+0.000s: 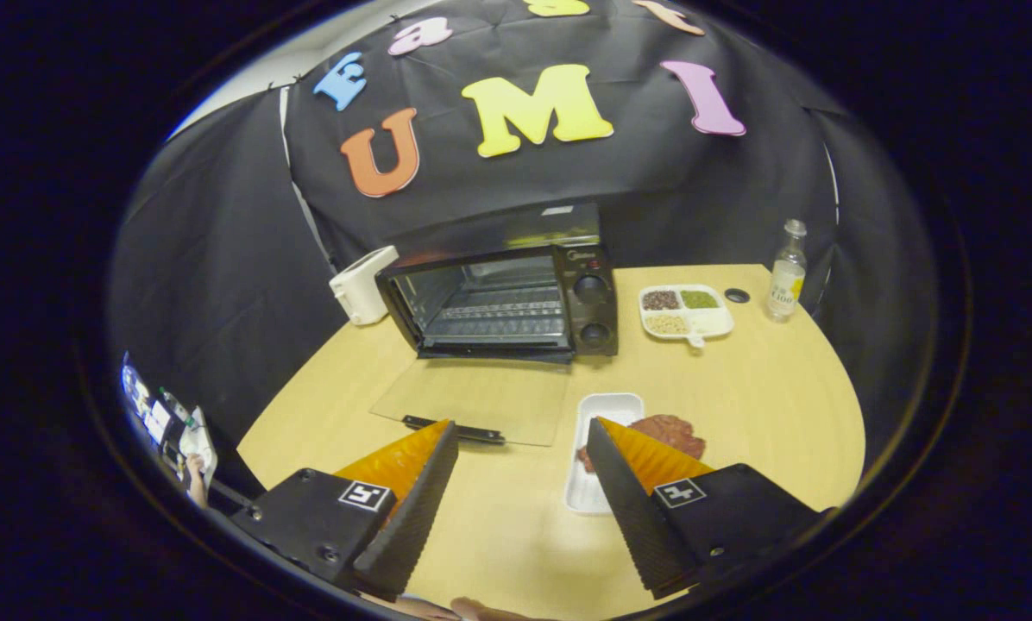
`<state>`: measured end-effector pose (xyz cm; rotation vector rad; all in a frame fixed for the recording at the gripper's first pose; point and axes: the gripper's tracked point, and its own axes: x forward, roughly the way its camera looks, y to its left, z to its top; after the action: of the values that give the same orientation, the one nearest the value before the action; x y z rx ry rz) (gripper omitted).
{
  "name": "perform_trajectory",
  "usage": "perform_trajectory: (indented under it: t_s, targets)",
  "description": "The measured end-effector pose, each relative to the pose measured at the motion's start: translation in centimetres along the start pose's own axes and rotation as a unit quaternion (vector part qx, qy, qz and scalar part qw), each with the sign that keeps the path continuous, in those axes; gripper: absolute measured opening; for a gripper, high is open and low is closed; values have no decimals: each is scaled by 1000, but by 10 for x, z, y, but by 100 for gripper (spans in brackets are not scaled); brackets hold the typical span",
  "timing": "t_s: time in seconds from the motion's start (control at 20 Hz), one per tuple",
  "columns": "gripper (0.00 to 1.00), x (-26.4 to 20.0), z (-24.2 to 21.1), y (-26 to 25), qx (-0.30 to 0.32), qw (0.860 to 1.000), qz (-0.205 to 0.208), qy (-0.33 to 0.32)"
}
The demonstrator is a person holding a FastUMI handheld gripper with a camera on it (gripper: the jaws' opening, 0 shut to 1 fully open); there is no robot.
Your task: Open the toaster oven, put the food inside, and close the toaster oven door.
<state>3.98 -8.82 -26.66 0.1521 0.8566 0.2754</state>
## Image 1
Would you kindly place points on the white divided plate with grains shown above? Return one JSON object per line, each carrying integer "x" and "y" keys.
{"x": 710, "y": 321}

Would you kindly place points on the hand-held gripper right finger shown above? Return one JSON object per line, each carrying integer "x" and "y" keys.
{"x": 632, "y": 517}

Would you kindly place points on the white bread toaster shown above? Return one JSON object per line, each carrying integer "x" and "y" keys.
{"x": 362, "y": 289}

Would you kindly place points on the clear glass bottle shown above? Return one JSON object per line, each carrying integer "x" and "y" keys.
{"x": 785, "y": 289}

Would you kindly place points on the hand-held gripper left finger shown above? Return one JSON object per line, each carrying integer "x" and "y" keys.
{"x": 412, "y": 517}

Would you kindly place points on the black bottle cap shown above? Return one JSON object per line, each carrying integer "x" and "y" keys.
{"x": 737, "y": 295}

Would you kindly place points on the black toaster oven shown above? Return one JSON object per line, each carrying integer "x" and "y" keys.
{"x": 594, "y": 293}

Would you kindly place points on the white rectangular plate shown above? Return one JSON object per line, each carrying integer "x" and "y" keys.
{"x": 607, "y": 407}

